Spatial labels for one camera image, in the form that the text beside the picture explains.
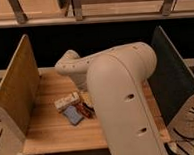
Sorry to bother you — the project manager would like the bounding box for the striped black yellow box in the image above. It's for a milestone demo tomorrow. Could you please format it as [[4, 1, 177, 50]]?
[[81, 92, 94, 108]]

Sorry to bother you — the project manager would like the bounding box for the white rectangular box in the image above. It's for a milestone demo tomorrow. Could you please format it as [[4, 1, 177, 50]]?
[[54, 92, 80, 113]]

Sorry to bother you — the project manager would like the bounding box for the left wooden side panel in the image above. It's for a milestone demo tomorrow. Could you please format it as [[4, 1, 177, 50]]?
[[0, 35, 40, 139]]

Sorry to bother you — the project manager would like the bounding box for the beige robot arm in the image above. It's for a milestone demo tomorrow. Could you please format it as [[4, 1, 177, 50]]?
[[55, 42, 168, 155]]

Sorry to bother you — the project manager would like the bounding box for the dark red small box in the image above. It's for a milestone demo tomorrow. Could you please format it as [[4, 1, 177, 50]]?
[[76, 103, 92, 119]]

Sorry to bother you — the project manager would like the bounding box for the right dark side panel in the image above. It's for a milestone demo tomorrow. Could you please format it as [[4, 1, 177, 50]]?
[[148, 25, 194, 125]]

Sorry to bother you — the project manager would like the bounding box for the wooden shelf with brackets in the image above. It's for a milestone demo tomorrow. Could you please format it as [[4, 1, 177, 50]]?
[[0, 0, 194, 28]]

